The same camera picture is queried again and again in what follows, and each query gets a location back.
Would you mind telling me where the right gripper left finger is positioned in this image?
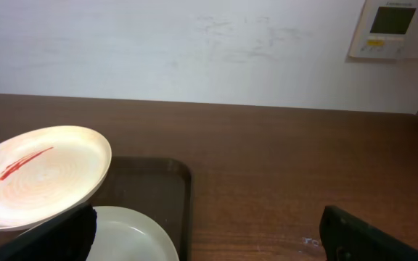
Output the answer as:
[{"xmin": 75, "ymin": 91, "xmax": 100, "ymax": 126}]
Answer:
[{"xmin": 0, "ymin": 203, "xmax": 97, "ymax": 261}]

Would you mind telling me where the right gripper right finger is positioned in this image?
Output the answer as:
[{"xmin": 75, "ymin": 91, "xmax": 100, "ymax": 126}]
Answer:
[{"xmin": 319, "ymin": 205, "xmax": 418, "ymax": 261}]

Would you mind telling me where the pale green plate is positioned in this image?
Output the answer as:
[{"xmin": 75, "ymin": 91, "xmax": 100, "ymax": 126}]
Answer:
[{"xmin": 86, "ymin": 206, "xmax": 179, "ymax": 261}]

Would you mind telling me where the white plate top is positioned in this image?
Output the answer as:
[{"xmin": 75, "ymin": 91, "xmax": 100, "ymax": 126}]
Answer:
[{"xmin": 0, "ymin": 125, "xmax": 112, "ymax": 231}]

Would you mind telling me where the large brown serving tray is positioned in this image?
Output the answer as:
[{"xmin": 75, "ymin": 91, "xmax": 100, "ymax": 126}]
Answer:
[{"xmin": 89, "ymin": 157, "xmax": 193, "ymax": 261}]

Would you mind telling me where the white wall control panel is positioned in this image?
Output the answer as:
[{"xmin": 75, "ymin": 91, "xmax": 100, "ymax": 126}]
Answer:
[{"xmin": 348, "ymin": 0, "xmax": 418, "ymax": 59}]

